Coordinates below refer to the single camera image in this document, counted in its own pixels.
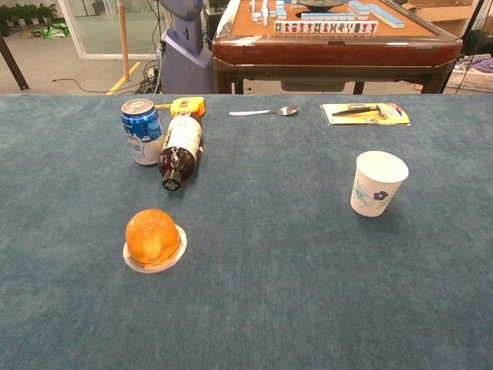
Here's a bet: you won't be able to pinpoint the white floral paper cup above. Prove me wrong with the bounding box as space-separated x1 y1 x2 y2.
350 150 410 218

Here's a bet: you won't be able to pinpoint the orange fruit jelly cup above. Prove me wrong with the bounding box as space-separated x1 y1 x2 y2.
122 208 188 274

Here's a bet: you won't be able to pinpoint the brown tea bottle white label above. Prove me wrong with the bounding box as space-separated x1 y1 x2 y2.
158 111 204 193

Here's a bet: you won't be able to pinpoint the metal spoon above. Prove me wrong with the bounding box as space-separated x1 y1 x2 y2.
228 104 300 117

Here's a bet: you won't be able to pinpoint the blue table cloth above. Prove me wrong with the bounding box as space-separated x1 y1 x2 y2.
0 93 493 370

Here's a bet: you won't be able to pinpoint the yellow tape measure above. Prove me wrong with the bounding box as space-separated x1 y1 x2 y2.
154 96 207 118

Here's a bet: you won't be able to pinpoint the blue white drink can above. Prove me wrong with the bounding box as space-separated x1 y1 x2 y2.
121 98 166 167

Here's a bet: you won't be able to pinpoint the razor in yellow blister pack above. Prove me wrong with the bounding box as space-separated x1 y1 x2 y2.
320 102 411 127

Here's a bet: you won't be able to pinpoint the brown mahjong table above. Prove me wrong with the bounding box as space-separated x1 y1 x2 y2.
211 0 463 96

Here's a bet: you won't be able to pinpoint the face-up mahjong tile row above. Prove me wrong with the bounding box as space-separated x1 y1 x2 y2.
273 20 379 35

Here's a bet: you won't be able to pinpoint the wooden pole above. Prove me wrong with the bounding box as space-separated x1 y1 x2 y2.
116 0 131 82

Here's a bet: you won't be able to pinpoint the white plastic basket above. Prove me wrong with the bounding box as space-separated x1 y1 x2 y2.
444 57 493 93

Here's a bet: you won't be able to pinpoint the green bag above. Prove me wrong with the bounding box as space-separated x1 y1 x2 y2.
30 22 72 39

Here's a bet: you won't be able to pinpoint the cardboard box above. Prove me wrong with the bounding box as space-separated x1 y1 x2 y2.
400 0 486 38

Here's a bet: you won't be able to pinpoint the black slanted table leg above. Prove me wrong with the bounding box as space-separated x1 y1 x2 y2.
0 32 31 93

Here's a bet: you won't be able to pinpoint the black tripod stand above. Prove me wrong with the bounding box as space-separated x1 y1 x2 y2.
454 0 487 96

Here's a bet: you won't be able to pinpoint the purple cloth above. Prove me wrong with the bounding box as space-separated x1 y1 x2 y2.
468 56 493 74

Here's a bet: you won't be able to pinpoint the potted green plants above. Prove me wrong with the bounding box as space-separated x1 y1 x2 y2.
0 2 59 38

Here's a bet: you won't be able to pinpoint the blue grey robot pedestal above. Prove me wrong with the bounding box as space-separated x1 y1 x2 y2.
157 0 215 96

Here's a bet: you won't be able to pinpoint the short blue mahjong tile wall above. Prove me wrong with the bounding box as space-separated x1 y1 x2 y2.
300 12 357 22

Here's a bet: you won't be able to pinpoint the black floor cable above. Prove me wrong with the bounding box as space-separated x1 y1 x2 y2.
52 78 116 95

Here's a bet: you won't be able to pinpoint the long blue mahjong tile wall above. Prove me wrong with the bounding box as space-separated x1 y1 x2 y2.
367 2 405 29

